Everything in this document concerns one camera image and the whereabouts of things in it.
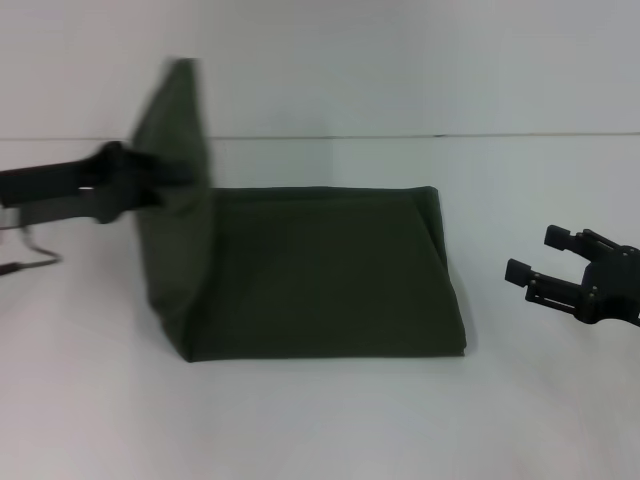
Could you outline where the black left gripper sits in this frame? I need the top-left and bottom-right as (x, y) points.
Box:
(0, 141), (197, 225)

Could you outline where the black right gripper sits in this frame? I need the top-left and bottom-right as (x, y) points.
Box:
(504, 224), (640, 327)

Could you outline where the dark green shirt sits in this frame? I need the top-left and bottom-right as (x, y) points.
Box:
(128, 57), (469, 365)

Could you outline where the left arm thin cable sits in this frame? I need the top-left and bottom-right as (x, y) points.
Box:
(0, 225), (65, 277)

